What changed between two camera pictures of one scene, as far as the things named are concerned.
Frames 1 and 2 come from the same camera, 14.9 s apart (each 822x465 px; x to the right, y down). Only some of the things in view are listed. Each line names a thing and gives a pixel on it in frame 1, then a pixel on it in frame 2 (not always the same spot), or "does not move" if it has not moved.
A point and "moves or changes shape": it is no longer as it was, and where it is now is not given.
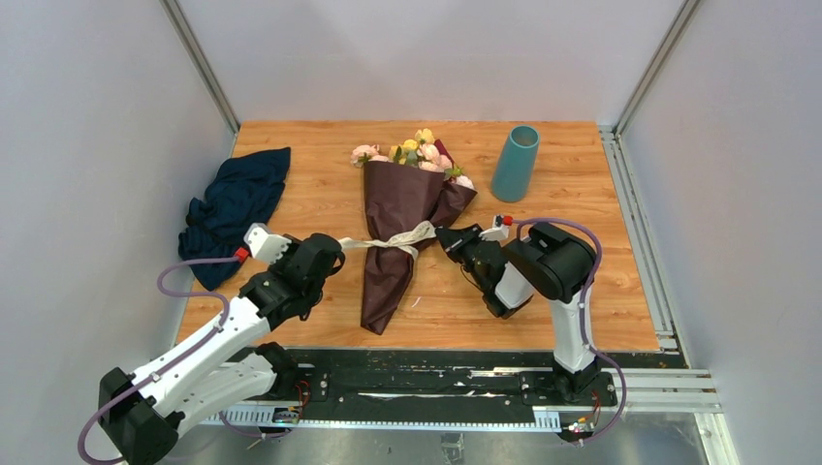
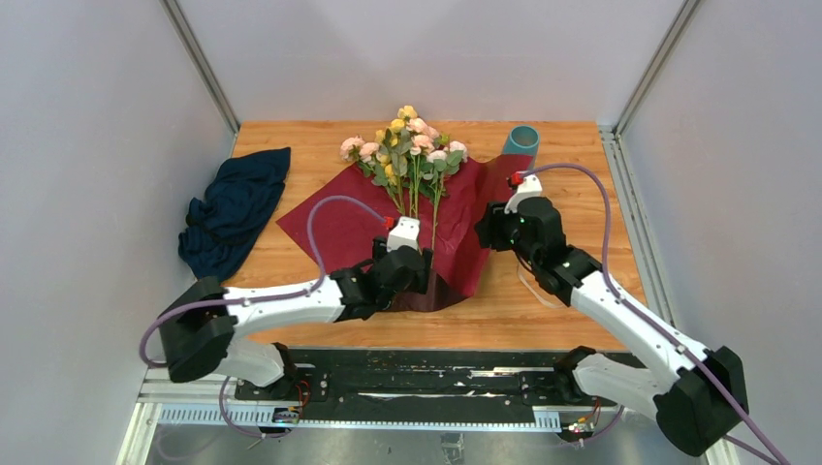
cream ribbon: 405,238 moves or changes shape
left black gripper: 278,264 → 421,283
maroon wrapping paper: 396,198 moves or changes shape
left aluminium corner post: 203,66 does not move
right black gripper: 455,240 → 495,219
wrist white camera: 264,245 → 405,232
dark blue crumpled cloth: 241,194 does not move
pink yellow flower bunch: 419,151 moves or changes shape
